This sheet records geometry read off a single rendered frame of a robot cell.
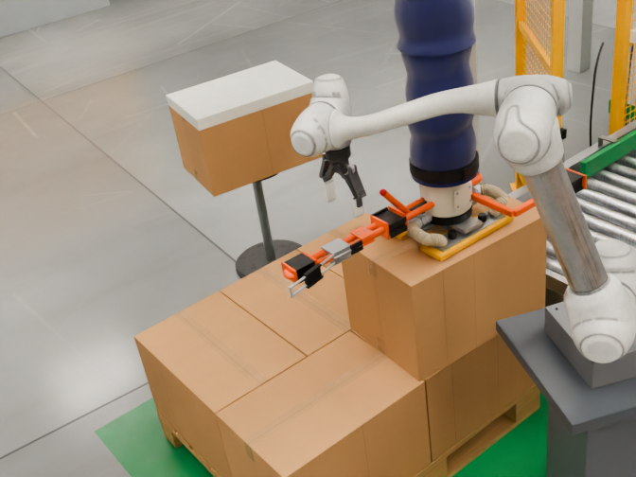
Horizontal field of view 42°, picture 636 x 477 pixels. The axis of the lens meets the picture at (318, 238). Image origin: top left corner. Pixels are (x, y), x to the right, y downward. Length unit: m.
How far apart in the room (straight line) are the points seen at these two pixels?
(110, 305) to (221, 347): 1.49
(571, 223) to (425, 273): 0.66
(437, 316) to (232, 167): 1.55
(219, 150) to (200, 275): 0.93
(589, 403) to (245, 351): 1.25
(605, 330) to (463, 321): 0.73
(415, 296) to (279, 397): 0.60
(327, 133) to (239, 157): 1.79
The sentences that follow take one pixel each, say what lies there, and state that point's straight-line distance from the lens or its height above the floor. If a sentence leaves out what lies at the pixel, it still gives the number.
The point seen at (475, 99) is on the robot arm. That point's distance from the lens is 2.21.
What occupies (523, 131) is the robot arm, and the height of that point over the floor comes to 1.62.
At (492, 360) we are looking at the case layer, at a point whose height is 0.43.
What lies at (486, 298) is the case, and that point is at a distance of 2.90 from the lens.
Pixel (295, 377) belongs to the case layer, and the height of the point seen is 0.54.
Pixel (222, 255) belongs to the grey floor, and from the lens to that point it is 4.69.
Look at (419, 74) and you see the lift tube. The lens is 2.55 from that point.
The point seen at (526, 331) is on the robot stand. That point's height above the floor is 0.75.
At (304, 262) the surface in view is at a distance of 2.50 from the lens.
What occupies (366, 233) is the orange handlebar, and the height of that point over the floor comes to 1.09.
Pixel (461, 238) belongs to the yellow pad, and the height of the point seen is 0.97.
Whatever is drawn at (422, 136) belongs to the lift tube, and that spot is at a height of 1.33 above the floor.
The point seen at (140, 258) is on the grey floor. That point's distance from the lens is 4.84.
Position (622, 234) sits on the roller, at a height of 0.54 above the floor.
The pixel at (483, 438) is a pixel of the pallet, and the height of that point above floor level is 0.02.
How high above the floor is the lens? 2.48
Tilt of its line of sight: 32 degrees down
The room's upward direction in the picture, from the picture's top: 9 degrees counter-clockwise
